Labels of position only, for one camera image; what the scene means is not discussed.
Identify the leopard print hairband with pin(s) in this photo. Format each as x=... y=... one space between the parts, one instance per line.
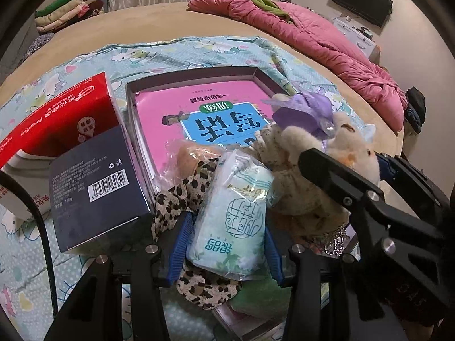
x=174 y=202

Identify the dark floral cloth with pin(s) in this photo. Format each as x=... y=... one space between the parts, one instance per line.
x=35 y=46

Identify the tan bed blanket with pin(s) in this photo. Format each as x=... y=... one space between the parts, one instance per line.
x=142 y=21

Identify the stack of folded clothes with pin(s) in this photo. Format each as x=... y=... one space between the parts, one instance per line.
x=64 y=10

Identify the white floral scrunchie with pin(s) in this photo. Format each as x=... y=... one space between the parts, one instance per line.
x=284 y=191

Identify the white drawer cabinet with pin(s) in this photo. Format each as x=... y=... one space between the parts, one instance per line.
x=355 y=35

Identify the red and white box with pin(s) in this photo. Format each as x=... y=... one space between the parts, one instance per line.
x=71 y=113

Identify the pale green tissue pack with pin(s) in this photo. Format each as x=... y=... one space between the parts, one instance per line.
x=227 y=227

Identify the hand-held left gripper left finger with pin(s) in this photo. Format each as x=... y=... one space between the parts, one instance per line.
x=181 y=248

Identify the beige plush rabbit pink ribbon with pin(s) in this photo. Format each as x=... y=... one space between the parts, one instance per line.
x=291 y=142

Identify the pink book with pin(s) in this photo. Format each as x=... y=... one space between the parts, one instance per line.
x=160 y=113

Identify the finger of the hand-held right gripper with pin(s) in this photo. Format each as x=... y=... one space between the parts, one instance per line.
x=387 y=168
x=337 y=177

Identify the pink quilt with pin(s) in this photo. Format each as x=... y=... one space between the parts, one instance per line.
x=337 y=49

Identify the light green cloth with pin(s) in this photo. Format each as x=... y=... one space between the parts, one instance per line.
x=259 y=298

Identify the dark clothing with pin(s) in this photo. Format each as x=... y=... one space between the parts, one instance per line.
x=416 y=302

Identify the dark blue box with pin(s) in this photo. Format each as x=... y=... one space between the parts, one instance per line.
x=99 y=170

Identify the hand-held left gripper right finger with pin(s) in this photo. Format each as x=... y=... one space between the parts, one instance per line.
x=273 y=255

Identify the blue cartoon print sheet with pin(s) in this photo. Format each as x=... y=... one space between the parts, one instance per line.
x=213 y=53

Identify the beige plush toy purple dress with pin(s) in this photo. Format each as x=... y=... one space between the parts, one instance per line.
x=305 y=113

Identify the shallow dark box tray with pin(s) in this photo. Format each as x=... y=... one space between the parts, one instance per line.
x=195 y=78

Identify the orange bread snack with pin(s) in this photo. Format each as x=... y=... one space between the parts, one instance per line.
x=192 y=156

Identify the dark cloth bundle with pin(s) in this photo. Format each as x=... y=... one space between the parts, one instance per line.
x=414 y=110

